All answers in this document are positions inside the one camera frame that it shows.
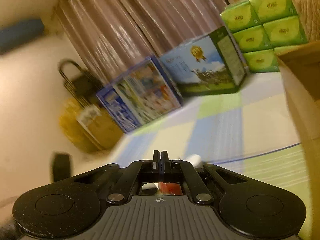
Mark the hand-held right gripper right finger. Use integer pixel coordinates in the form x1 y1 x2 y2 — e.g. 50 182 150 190
161 151 248 204

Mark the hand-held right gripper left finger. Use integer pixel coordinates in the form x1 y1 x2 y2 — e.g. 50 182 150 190
74 150 161 204

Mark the brown cardboard box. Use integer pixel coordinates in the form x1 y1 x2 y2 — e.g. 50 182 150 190
274 39 320 220

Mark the small white cylinder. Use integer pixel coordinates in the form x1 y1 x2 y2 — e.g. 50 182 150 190
186 154 202 167

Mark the blue printed milk carton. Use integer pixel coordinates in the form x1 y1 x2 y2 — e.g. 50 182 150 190
96 56 183 133

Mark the yellow bag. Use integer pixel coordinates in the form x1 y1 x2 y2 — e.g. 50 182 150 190
59 97 123 153

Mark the small dark object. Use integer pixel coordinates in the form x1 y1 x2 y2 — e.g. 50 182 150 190
51 152 73 183

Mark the green cow printed carton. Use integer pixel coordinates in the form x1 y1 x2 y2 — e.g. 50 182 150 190
159 26 250 97

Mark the brown pleated curtain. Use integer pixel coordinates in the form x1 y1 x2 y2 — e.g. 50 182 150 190
54 0 228 90

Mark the stack of green tissue packs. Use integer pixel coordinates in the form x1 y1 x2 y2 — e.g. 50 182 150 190
219 0 308 73

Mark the blue blurred object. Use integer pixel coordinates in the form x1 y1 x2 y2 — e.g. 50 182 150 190
0 19 45 53

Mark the beige quilted cushion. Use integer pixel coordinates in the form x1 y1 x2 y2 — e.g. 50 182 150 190
295 0 320 42

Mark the black bag with handles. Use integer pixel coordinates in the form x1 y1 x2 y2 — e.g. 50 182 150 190
58 59 104 108

